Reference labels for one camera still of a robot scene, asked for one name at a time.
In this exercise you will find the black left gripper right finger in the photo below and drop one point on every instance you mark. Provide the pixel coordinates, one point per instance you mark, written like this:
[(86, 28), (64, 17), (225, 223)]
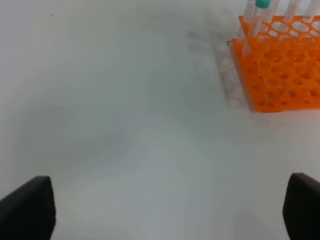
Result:
[(301, 207)]

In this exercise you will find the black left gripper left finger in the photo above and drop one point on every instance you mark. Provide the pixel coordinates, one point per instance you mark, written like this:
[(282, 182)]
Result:
[(29, 212)]

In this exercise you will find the orange test tube rack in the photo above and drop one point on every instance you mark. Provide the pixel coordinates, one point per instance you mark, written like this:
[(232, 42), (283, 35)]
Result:
[(282, 70)]

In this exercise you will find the row test tube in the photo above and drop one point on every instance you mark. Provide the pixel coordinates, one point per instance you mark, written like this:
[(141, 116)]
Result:
[(291, 10), (268, 13), (311, 11), (249, 9)]

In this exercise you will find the front-left teal-capped test tube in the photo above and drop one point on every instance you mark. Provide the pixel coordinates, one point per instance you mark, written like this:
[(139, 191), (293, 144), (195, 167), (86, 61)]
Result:
[(252, 28)]

